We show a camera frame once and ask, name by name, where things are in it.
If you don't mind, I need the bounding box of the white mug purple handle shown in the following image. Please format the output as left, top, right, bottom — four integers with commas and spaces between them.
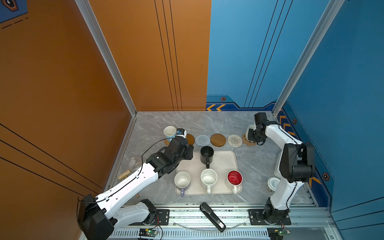
174, 172, 191, 197

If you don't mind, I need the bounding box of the clear plastic jar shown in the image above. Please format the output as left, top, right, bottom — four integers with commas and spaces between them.
128, 158, 142, 173

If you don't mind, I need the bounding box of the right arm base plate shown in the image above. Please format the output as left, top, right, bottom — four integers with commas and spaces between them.
248, 209, 292, 226

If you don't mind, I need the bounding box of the beige serving tray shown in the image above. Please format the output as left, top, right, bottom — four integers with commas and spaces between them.
174, 151, 244, 196

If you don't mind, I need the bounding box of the black stapler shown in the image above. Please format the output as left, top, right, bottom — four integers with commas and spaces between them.
200, 202, 226, 233

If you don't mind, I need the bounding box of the white multicolour woven coaster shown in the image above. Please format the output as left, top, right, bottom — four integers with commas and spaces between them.
228, 135, 243, 148

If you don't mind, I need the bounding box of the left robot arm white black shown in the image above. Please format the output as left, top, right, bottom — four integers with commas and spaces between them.
77, 135, 194, 240

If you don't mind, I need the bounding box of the round wooden coaster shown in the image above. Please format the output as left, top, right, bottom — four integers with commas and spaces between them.
210, 134, 227, 147

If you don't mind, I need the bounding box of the light blue mug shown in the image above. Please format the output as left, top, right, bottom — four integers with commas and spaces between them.
163, 126, 177, 142

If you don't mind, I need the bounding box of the glossy dark brown coaster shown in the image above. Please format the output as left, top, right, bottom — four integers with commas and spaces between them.
186, 134, 195, 146

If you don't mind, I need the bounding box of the left green circuit board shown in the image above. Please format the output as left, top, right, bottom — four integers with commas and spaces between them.
138, 229, 160, 240

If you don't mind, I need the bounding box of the cork paw print coaster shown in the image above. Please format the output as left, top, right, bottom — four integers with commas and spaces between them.
242, 135, 258, 147

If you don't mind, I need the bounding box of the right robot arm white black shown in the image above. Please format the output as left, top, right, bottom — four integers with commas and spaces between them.
246, 113, 316, 225

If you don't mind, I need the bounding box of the wooden mallet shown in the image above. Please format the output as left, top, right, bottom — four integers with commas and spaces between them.
118, 169, 139, 181

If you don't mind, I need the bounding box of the black mug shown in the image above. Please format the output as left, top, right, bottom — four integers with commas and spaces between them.
200, 146, 214, 169

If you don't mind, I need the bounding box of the right circuit board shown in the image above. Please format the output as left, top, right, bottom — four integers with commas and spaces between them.
267, 229, 285, 240

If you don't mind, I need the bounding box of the red inside white mug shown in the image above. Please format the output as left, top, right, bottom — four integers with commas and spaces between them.
226, 170, 243, 195

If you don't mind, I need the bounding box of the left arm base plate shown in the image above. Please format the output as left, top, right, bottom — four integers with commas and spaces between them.
131, 209, 170, 226

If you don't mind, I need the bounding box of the blue grey woven coaster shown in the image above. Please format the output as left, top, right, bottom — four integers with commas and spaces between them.
195, 135, 211, 147

